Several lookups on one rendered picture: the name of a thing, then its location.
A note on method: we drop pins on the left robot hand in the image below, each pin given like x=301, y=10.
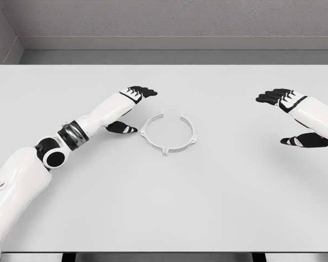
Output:
x=117, y=105

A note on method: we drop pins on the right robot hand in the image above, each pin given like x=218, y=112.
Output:
x=303, y=112

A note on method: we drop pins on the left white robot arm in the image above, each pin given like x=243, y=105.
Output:
x=30, y=169

